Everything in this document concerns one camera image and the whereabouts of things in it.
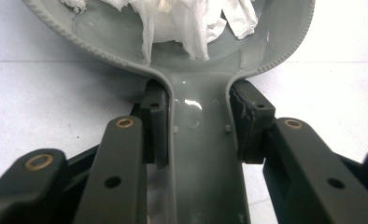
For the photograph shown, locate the pile of white paper scraps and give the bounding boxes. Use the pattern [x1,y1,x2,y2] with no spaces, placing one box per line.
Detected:
[60,0,260,64]

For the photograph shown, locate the grey dustpan with orange edge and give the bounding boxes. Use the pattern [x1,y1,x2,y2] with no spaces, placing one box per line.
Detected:
[21,0,317,224]

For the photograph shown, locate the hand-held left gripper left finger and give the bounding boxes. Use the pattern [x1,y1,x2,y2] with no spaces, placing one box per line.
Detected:
[74,78,171,224]

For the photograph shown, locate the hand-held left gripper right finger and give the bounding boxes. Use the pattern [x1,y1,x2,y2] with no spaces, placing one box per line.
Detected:
[229,79,368,224]

